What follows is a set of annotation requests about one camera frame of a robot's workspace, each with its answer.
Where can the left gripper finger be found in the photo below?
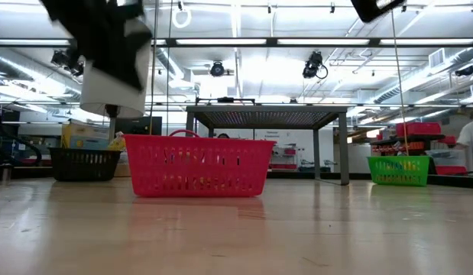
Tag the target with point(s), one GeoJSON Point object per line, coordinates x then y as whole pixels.
{"type": "Point", "coordinates": [117, 53]}

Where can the crayon box torn green side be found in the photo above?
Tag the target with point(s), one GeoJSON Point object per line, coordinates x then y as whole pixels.
{"type": "Point", "coordinates": [87, 141]}

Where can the red rubber band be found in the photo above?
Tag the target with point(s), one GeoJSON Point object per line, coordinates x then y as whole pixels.
{"type": "Point", "coordinates": [184, 131]}

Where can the red plastic basket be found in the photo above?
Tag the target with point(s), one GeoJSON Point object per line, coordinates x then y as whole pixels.
{"type": "Point", "coordinates": [198, 168]}

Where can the green plastic basket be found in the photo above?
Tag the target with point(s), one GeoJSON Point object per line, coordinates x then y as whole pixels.
{"type": "Point", "coordinates": [400, 170]}

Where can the black ceiling spotlight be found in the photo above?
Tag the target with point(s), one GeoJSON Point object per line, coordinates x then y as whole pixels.
{"type": "Point", "coordinates": [464, 71]}
{"type": "Point", "coordinates": [62, 59]}
{"type": "Point", "coordinates": [217, 69]}
{"type": "Point", "coordinates": [312, 63]}

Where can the white shade table lamp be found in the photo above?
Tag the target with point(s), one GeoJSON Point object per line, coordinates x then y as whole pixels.
{"type": "Point", "coordinates": [110, 99]}

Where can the black monitor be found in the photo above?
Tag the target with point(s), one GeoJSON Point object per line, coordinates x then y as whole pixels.
{"type": "Point", "coordinates": [140, 125]}

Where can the black plastic basket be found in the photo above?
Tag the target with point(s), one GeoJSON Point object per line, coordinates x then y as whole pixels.
{"type": "Point", "coordinates": [83, 164]}

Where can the wooden block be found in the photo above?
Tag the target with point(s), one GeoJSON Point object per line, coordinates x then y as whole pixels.
{"type": "Point", "coordinates": [122, 170]}

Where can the red storage bin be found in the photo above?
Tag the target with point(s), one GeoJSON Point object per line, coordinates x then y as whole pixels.
{"type": "Point", "coordinates": [417, 129]}
{"type": "Point", "coordinates": [450, 170]}

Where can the person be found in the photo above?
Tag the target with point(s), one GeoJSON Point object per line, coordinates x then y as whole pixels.
{"type": "Point", "coordinates": [222, 135]}
{"type": "Point", "coordinates": [471, 145]}

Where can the dark storage rack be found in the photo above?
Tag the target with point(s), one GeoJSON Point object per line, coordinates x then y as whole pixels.
{"type": "Point", "coordinates": [412, 137]}

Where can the grey metal shelf riser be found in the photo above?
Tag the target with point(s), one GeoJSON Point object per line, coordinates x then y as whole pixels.
{"type": "Point", "coordinates": [266, 114]}

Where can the rack with red bins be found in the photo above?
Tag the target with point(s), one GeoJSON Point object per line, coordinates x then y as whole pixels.
{"type": "Point", "coordinates": [289, 151]}

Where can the clear plastic bin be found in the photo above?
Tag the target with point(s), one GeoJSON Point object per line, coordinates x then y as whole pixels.
{"type": "Point", "coordinates": [448, 156]}

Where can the overhead frame beam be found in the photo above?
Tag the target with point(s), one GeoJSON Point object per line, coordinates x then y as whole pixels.
{"type": "Point", "coordinates": [274, 42]}

